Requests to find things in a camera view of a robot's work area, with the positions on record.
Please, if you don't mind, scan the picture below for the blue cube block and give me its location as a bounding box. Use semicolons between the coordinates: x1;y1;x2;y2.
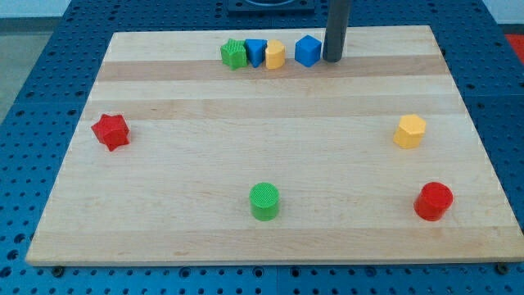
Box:
295;35;322;67

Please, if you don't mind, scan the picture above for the wooden board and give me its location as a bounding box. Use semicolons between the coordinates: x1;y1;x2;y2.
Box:
26;25;523;266

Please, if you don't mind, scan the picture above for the green cylinder block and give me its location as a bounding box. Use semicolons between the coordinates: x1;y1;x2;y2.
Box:
249;182;280;221

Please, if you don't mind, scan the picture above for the yellow half-round block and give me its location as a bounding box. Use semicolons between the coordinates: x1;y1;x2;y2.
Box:
265;39;286;70

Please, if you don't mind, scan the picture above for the green star block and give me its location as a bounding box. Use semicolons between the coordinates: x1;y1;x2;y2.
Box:
220;39;247;70

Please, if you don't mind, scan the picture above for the blue triangle block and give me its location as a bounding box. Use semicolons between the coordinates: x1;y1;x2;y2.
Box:
245;39;267;68

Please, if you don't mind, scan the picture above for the yellow hexagon block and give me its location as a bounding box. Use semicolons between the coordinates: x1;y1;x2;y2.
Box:
393;114;427;149

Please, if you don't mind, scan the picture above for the red star block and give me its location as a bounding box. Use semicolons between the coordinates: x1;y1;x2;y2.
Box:
91;114;129;152

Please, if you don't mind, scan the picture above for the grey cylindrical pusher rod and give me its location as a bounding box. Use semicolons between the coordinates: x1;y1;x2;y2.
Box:
323;0;352;63

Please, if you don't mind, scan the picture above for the red cylinder block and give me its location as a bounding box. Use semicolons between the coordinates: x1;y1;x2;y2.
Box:
413;182;454;221

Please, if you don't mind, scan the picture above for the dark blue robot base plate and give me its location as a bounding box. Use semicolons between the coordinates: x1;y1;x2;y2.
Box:
224;0;316;15

